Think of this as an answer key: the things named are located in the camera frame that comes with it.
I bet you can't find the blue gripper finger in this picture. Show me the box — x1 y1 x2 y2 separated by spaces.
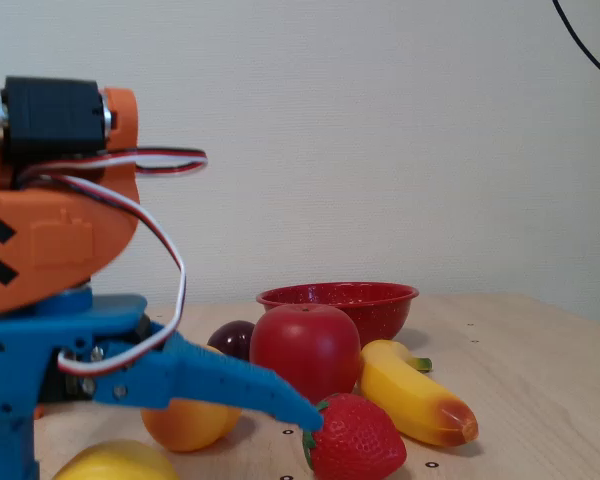
93 330 325 433

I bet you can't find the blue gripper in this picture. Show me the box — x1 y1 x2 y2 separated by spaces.
0 293 154 480

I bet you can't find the yellow plastic lemon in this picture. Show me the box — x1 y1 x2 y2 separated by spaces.
52 438 181 480

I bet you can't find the red speckled enamel bowl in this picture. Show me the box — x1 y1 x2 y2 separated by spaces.
256 282 420 349

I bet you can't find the dark purple plastic plum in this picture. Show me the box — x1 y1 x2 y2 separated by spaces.
207 319 257 359

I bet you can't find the yellow orange plastic peach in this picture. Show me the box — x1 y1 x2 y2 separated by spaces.
140 343 243 454

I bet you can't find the red plastic apple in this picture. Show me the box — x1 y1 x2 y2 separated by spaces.
249 303 362 405

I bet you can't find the red plastic strawberry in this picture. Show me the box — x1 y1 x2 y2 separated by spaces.
302 393 408 480

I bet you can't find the yellow plastic banana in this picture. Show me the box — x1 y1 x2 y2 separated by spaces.
358 339 480 448

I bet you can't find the red white black servo cable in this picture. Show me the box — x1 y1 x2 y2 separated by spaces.
14 146 209 380

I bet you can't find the thin black cable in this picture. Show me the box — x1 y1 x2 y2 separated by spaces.
551 0 600 87

